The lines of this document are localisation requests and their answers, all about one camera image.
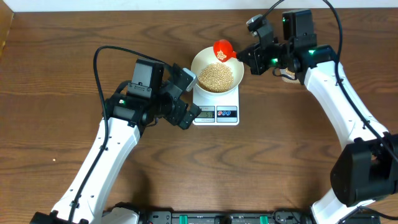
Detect red plastic measuring scoop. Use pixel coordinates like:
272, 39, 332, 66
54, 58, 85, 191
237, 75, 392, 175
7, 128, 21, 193
213, 39, 236, 62

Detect white digital kitchen scale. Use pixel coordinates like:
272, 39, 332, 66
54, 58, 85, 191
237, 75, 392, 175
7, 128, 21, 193
193, 85, 239, 126

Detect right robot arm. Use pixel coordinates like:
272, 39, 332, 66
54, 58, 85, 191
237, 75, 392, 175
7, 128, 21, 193
237, 9, 397, 223

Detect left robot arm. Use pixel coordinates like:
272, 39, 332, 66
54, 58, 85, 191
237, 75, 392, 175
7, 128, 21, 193
31, 59, 201, 224

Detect soybeans in scoop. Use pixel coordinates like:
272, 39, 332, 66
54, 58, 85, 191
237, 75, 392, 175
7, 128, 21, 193
216, 50, 227, 62

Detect soybeans in bowl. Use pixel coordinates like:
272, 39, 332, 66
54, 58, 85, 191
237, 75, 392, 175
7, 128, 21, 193
198, 63, 234, 93

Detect white ceramic bowl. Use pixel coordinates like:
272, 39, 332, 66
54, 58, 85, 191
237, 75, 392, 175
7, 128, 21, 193
191, 47, 244, 95

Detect clear plastic soybean container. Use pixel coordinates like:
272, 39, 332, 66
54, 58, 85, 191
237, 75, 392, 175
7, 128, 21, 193
280, 68, 300, 84

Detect soybeans in container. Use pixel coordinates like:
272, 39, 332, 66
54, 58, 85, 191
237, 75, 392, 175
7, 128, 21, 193
285, 68, 295, 78

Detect cardboard box edge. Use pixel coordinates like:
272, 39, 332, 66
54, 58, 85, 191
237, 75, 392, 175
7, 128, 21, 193
0, 0, 14, 55

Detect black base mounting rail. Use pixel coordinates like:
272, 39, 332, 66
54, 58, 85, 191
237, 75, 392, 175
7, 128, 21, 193
102, 210, 382, 224

